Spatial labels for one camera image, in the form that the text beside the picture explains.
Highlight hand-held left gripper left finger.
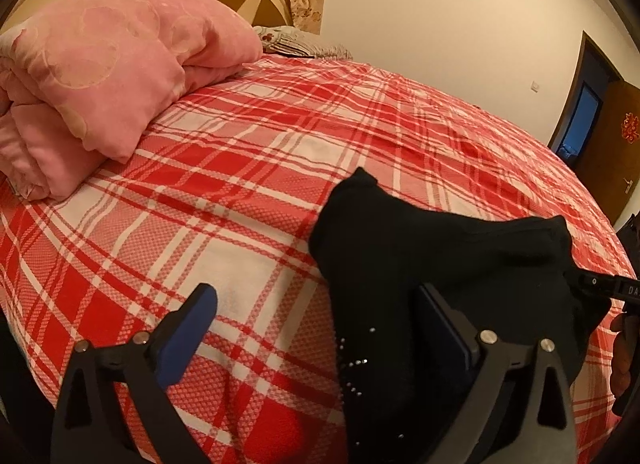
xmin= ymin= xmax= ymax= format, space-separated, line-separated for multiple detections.
xmin=50 ymin=282 xmax=219 ymax=464

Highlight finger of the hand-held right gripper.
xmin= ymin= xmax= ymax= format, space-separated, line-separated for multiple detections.
xmin=569 ymin=268 xmax=620 ymax=301

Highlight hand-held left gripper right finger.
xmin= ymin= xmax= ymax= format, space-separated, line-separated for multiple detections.
xmin=417 ymin=282 xmax=582 ymax=464

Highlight black pants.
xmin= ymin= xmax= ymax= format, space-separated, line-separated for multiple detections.
xmin=308 ymin=166 xmax=614 ymax=464

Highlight person's right hand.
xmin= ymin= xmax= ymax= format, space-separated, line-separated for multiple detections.
xmin=610 ymin=312 xmax=640 ymax=396

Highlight brown wooden door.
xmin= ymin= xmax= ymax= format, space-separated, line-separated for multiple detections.
xmin=582 ymin=81 xmax=640 ymax=231

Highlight red paper door decoration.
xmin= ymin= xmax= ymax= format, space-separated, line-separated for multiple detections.
xmin=620 ymin=113 xmax=640 ymax=143

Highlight dark open doorway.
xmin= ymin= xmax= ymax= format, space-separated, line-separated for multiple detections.
xmin=547 ymin=31 xmax=626 ymax=166

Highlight red plaid bed sheet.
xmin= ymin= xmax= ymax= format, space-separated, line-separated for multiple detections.
xmin=0 ymin=51 xmax=637 ymax=464

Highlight pink folded quilt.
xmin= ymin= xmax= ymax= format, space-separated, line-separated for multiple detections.
xmin=0 ymin=0 xmax=264 ymax=203

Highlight grey patterned pillow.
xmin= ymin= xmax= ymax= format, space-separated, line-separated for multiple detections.
xmin=251 ymin=25 xmax=354 ymax=61

